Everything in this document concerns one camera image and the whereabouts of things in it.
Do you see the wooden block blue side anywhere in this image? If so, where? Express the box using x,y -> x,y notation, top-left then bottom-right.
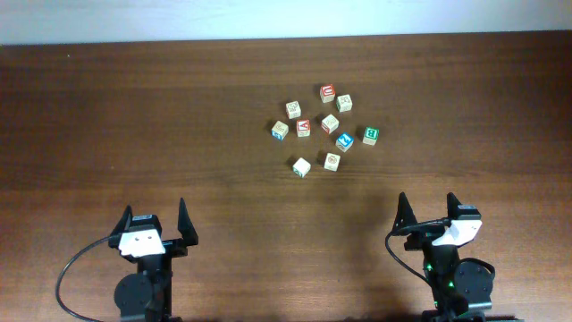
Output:
271,121 -> 289,140

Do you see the plain wooden block top right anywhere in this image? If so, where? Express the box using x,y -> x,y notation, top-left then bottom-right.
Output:
336,94 -> 353,113

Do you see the red letter A block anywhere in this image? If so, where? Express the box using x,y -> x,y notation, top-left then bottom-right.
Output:
296,119 -> 311,138

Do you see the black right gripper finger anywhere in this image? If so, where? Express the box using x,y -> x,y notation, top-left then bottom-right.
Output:
391,192 -> 417,236
447,192 -> 461,220

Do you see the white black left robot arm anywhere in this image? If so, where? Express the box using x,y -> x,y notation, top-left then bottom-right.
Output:
108,199 -> 198,322

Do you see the wooden shell picture block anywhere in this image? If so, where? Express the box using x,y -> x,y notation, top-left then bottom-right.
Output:
324,153 -> 341,172

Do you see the plain wooden block upper left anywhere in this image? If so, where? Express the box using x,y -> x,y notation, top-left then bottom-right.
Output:
285,101 -> 301,119

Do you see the wooden block red side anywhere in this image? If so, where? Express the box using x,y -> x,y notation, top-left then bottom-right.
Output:
321,114 -> 340,134

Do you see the red letter U block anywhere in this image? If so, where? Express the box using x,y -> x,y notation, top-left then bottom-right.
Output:
319,84 -> 336,103

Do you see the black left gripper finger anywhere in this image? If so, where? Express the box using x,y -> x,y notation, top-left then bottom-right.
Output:
110,205 -> 132,236
177,198 -> 198,245

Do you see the plain wooden block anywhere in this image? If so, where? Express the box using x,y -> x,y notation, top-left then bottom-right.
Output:
285,101 -> 301,119
336,94 -> 353,113

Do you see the blue number 2 block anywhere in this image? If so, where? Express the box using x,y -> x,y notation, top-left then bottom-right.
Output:
335,132 -> 354,152

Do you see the wooden block green side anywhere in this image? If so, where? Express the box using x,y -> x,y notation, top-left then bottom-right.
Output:
292,157 -> 311,178

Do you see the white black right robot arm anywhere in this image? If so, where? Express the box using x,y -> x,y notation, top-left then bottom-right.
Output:
385,192 -> 495,321

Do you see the green letter B block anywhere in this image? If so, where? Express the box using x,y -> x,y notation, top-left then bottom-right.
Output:
362,127 -> 379,146

